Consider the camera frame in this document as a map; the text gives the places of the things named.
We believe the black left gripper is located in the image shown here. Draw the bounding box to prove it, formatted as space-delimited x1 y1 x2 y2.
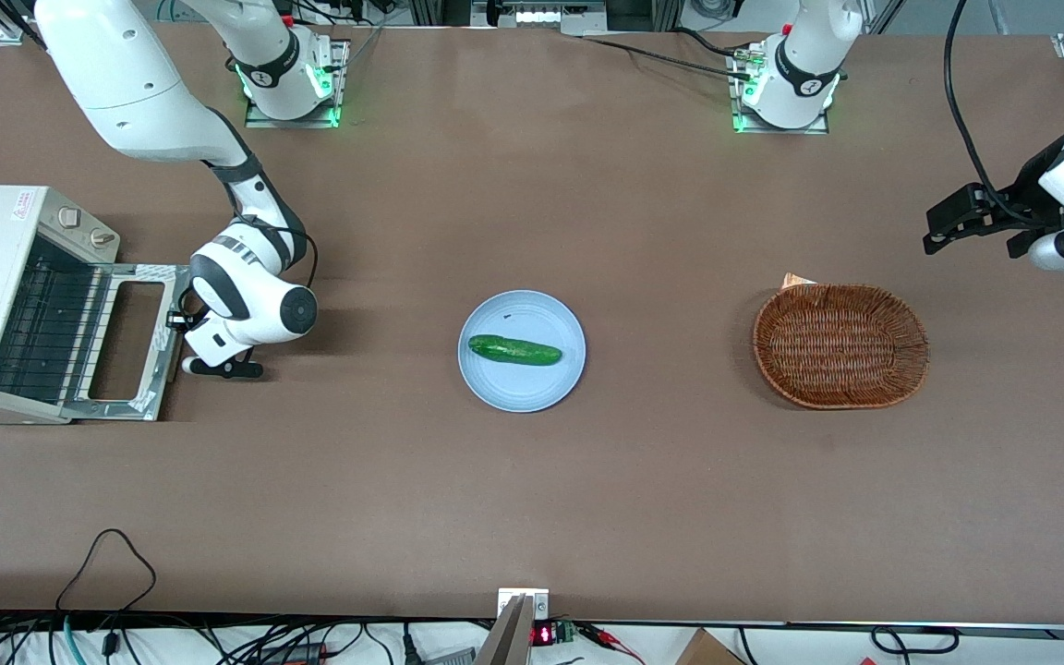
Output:
923 135 1064 260

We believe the glass oven door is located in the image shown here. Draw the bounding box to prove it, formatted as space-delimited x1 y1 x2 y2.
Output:
64 262 193 423

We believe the brown oval wicker basket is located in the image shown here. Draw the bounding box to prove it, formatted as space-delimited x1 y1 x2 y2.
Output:
753 283 930 410

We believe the green cucumber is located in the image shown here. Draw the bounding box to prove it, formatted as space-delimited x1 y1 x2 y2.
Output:
468 334 563 367

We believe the light blue round plate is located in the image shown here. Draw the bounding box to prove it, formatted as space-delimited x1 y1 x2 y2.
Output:
457 290 586 413

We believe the white power strip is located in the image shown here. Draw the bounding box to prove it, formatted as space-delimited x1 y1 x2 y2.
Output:
470 0 609 29

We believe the brown cardboard piece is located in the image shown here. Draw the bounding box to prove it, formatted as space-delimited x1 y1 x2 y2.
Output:
675 628 747 665

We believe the red clip lead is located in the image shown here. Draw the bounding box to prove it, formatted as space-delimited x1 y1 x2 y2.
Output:
576 623 646 664

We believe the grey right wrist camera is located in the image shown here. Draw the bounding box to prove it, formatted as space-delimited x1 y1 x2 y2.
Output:
181 355 265 381

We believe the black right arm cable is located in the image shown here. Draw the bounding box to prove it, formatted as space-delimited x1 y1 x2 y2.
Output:
255 214 320 289

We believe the wire oven rack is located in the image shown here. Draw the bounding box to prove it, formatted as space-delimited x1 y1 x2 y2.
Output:
0 242 117 405

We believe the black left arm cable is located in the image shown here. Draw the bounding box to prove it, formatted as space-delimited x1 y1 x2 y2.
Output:
943 0 1036 225

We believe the thin black looped cable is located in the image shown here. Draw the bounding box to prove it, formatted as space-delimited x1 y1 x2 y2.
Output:
56 528 157 615

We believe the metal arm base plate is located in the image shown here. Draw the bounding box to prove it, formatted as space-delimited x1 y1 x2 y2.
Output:
244 39 351 128
728 42 833 136

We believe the black cable to arm base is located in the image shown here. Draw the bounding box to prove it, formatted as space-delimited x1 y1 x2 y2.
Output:
580 28 755 80

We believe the silver camera mount bracket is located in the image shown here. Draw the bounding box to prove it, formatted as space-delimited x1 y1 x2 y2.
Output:
477 587 551 665

